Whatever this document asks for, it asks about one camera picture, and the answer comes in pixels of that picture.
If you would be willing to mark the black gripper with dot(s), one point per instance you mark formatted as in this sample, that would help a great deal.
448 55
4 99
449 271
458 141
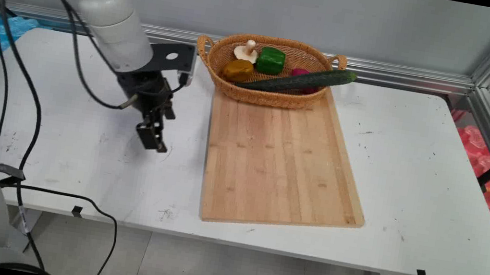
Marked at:
148 89

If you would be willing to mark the dark green cucumber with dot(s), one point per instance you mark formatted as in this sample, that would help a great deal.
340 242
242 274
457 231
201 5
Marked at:
297 81

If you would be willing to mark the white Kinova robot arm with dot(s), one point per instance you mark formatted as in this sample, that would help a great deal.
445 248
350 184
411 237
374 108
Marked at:
105 0

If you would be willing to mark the yellow-brown toy potato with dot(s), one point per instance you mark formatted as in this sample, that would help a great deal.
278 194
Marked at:
237 70

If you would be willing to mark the woven wicker basket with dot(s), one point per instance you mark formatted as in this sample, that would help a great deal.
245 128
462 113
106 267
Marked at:
270 96

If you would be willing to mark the white toy mushroom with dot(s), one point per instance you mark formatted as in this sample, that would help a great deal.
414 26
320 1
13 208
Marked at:
246 52

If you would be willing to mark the bamboo cutting board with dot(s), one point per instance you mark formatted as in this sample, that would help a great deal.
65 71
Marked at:
279 167

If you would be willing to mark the green toy bell pepper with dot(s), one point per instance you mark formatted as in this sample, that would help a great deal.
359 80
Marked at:
270 61

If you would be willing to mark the magenta toy vegetable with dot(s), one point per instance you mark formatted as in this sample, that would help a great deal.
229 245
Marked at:
300 72

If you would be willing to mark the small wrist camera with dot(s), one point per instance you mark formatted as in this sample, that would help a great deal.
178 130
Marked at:
186 78

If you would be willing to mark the horizontal aluminium frame rail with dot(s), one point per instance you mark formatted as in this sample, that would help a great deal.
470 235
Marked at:
405 75

